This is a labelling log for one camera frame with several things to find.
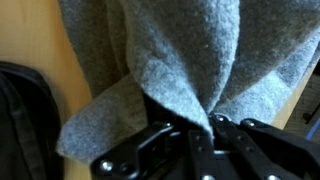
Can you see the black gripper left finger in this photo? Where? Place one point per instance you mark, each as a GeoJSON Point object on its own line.
{"type": "Point", "coordinates": [166, 156]}

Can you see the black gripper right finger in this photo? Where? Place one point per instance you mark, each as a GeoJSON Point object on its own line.
{"type": "Point", "coordinates": [266, 153]}

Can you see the grey knit sweater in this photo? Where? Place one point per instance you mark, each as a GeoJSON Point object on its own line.
{"type": "Point", "coordinates": [186, 60]}

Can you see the black zip pouch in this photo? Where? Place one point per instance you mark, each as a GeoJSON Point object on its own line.
{"type": "Point", "coordinates": [23, 126]}

